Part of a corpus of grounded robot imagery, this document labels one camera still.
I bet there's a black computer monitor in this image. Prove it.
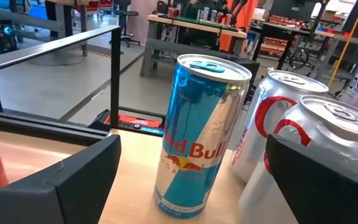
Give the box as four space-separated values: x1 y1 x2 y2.
270 0 318 21

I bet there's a black desk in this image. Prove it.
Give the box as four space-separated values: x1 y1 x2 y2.
250 23 316 71

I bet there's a black office chair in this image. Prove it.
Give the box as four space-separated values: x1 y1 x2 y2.
109 0 141 47

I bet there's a wooden workbench with grey legs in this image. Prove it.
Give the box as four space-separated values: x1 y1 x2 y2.
139 14 248 78

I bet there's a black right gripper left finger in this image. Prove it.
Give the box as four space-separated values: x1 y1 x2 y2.
0 134 122 224

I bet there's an orange curtain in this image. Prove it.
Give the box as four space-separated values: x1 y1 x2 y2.
219 0 259 52

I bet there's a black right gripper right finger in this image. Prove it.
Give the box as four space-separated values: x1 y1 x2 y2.
265 133 358 224

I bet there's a silver Diet Coke can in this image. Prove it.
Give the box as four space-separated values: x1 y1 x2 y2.
229 69 329 184
237 94 358 224

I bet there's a blue silver Red Bull can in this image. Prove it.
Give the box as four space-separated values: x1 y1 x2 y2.
153 54 253 219

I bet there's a black computer with blue light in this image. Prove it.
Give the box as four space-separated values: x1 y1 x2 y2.
0 19 19 54

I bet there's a black computer tower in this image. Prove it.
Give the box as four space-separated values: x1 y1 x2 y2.
222 55 260 103

